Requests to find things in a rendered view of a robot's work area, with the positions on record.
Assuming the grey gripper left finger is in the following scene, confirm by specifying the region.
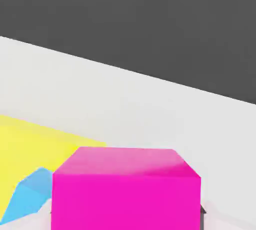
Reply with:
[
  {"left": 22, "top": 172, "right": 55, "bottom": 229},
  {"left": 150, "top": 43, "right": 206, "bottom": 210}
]
[{"left": 0, "top": 197, "right": 52, "bottom": 230}]

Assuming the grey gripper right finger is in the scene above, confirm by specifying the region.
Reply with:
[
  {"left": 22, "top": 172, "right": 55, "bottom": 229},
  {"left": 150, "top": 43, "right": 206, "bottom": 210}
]
[{"left": 200, "top": 199, "right": 256, "bottom": 230}]

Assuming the small magenta cube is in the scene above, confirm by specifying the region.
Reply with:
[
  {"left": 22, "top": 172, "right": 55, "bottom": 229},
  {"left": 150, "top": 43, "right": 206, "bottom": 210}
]
[{"left": 50, "top": 146, "right": 202, "bottom": 230}]

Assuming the small blue cube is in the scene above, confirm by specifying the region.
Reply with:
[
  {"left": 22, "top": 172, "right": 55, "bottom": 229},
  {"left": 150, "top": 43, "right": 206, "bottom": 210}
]
[{"left": 0, "top": 166, "right": 54, "bottom": 226}]

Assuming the large yellow box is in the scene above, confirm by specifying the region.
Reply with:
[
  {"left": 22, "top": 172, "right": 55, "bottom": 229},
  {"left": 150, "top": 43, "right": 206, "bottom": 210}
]
[{"left": 0, "top": 114, "right": 108, "bottom": 222}]

